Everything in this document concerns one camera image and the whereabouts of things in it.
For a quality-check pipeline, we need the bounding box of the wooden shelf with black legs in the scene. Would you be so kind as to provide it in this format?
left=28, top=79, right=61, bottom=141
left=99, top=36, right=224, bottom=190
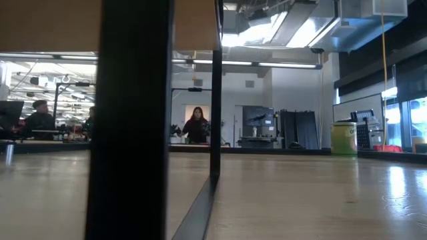
left=0, top=0, right=224, bottom=240

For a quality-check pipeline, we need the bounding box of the person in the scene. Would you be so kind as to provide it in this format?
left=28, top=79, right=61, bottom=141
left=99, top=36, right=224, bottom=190
left=181, top=106, right=211, bottom=145
left=21, top=99, right=57, bottom=141

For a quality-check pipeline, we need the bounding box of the grey cabinet with screen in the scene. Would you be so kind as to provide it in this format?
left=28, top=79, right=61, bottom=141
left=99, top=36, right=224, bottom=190
left=240, top=105, right=278, bottom=148

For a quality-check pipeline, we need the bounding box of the ceiling light strip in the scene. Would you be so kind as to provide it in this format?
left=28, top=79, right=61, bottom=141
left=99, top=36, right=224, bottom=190
left=171, top=59, right=322, bottom=70
left=0, top=52, right=99, bottom=61

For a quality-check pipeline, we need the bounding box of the black curtain panel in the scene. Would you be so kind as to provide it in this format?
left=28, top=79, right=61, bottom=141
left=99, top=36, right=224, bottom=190
left=280, top=109, right=320, bottom=150

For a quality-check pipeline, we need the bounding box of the green labelled tin can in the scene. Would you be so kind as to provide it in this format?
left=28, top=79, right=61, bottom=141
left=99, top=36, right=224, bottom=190
left=330, top=121, right=358, bottom=157

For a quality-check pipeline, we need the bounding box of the red object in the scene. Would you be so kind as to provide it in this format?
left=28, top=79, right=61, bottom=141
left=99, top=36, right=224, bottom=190
left=372, top=144, right=404, bottom=153

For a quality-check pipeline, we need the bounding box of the black monitor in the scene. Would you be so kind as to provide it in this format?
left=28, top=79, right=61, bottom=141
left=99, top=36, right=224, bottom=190
left=0, top=101, right=25, bottom=166

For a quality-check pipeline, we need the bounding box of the silver air duct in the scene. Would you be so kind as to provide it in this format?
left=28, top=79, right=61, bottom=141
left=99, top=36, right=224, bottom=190
left=222, top=0, right=408, bottom=51

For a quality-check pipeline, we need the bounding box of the yellow hanging cable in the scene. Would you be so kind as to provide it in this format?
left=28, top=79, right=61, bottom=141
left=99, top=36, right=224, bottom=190
left=380, top=0, right=388, bottom=147

